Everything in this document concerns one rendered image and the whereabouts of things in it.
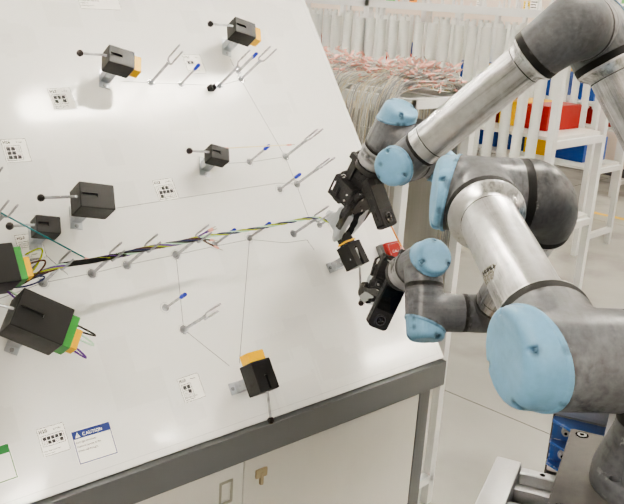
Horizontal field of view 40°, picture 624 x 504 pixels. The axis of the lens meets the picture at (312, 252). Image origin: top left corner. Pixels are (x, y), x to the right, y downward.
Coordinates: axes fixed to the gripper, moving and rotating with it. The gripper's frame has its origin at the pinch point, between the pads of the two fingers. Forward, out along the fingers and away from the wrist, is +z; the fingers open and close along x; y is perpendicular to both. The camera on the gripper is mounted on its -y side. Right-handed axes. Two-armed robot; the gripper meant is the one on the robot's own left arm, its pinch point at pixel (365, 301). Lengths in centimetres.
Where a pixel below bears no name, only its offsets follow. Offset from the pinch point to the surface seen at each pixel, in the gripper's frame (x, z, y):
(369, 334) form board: -4.7, 4.8, -5.3
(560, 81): -103, 143, 191
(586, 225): -169, 204, 161
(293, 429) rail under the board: 7.8, -4.2, -33.4
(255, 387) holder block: 21.0, -17.6, -30.6
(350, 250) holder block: 8.3, -4.7, 8.2
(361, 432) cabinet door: -12.5, 13.2, -25.6
